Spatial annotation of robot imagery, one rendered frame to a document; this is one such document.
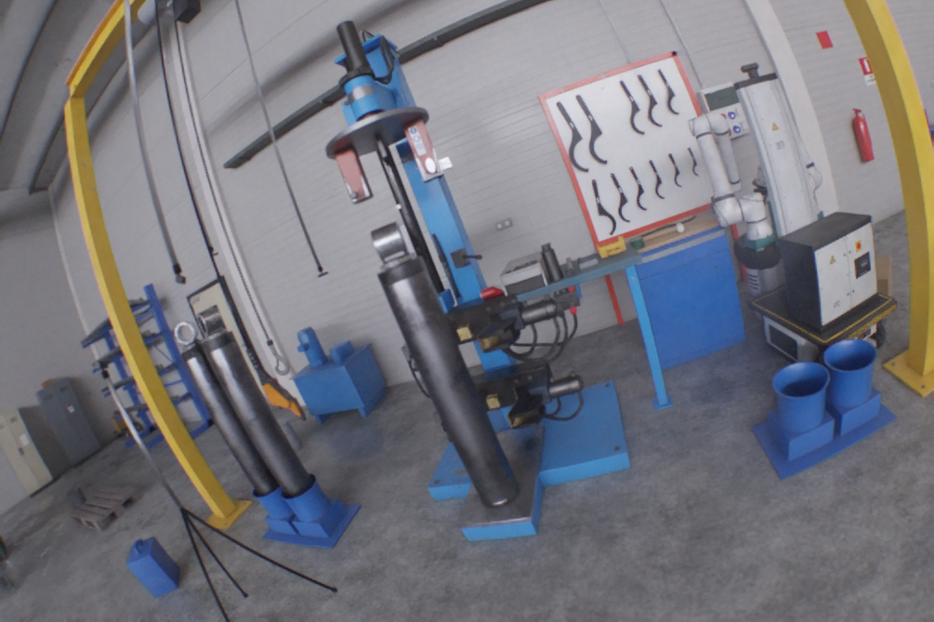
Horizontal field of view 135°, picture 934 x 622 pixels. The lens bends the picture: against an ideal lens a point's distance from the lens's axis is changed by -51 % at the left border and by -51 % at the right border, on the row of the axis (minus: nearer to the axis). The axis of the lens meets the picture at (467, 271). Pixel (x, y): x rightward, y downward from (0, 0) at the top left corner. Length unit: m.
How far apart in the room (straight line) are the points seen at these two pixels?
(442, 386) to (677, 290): 1.82
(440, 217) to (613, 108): 2.20
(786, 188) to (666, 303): 1.16
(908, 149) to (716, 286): 1.67
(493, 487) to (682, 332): 1.76
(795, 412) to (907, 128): 1.42
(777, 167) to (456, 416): 2.31
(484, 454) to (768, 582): 1.40
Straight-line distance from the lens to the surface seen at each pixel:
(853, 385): 2.19
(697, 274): 2.94
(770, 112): 2.73
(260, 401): 2.56
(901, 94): 2.24
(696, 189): 4.08
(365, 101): 2.11
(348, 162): 2.08
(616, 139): 3.91
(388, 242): 1.67
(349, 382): 4.24
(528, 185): 3.90
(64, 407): 11.08
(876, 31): 2.26
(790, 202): 2.76
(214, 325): 2.52
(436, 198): 2.40
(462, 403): 1.80
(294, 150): 4.95
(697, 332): 3.08
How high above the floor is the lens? 1.56
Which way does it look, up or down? 7 degrees down
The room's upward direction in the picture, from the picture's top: 21 degrees counter-clockwise
